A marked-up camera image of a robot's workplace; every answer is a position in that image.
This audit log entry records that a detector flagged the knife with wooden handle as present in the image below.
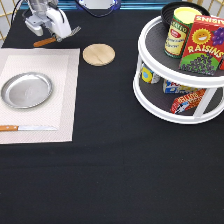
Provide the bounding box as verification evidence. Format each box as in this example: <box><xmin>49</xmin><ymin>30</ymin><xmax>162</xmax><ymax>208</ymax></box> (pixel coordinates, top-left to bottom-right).
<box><xmin>0</xmin><ymin>125</ymin><xmax>57</xmax><ymax>131</ymax></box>

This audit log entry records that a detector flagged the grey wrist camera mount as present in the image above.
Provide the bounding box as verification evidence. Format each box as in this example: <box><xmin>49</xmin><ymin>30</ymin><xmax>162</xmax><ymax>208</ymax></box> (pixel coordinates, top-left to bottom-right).
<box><xmin>25</xmin><ymin>14</ymin><xmax>45</xmax><ymax>36</ymax></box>

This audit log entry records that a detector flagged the yellow green food can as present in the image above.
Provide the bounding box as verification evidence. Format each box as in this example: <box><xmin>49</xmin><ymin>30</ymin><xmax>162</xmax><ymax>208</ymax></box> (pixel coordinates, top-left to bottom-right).
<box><xmin>164</xmin><ymin>7</ymin><xmax>201</xmax><ymax>58</ymax></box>

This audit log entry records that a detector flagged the black bowl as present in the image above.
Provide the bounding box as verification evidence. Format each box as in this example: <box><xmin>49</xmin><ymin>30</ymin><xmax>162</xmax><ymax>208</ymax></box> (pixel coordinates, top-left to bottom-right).
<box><xmin>161</xmin><ymin>1</ymin><xmax>210</xmax><ymax>29</ymax></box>

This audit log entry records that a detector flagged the round wooden coaster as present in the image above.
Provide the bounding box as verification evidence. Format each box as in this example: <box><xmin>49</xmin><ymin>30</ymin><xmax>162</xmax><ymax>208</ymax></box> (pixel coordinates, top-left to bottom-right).
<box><xmin>83</xmin><ymin>44</ymin><xmax>115</xmax><ymax>66</ymax></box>

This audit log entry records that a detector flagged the round silver metal plate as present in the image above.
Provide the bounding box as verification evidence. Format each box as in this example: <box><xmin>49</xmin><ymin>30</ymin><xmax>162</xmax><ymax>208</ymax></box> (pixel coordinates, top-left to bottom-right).
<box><xmin>1</xmin><ymin>72</ymin><xmax>53</xmax><ymax>109</ymax></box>

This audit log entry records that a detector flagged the red raisins box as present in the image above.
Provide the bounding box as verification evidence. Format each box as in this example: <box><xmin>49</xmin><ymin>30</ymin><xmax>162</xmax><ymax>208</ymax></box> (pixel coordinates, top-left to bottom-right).
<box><xmin>179</xmin><ymin>15</ymin><xmax>224</xmax><ymax>76</ymax></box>

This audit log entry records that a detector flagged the yellow blue patterned box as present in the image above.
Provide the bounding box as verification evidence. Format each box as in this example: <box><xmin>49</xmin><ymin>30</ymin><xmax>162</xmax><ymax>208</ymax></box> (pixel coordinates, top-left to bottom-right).
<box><xmin>141</xmin><ymin>64</ymin><xmax>160</xmax><ymax>84</ymax></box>

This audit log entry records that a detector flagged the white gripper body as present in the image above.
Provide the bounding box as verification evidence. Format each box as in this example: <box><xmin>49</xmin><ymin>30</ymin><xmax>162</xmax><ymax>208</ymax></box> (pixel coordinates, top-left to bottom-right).
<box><xmin>27</xmin><ymin>0</ymin><xmax>72</xmax><ymax>38</ymax></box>

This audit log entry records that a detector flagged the white blue carton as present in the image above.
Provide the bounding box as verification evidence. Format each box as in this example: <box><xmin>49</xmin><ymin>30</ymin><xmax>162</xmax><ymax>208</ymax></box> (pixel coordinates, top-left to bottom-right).
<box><xmin>163</xmin><ymin>80</ymin><xmax>197</xmax><ymax>94</ymax></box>

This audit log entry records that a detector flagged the white two-tier turntable rack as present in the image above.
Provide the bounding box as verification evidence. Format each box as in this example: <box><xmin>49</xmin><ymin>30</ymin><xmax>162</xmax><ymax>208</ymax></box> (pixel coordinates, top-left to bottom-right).
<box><xmin>133</xmin><ymin>16</ymin><xmax>224</xmax><ymax>124</ymax></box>

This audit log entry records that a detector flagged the fork with wooden handle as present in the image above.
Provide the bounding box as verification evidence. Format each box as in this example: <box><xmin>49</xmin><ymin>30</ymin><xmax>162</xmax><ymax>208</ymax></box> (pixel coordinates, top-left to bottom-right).
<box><xmin>33</xmin><ymin>26</ymin><xmax>81</xmax><ymax>47</ymax></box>

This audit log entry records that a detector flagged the beige woven placemat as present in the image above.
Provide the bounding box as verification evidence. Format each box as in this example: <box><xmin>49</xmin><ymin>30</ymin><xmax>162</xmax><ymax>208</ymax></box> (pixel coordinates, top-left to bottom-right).
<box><xmin>0</xmin><ymin>48</ymin><xmax>80</xmax><ymax>144</ymax></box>

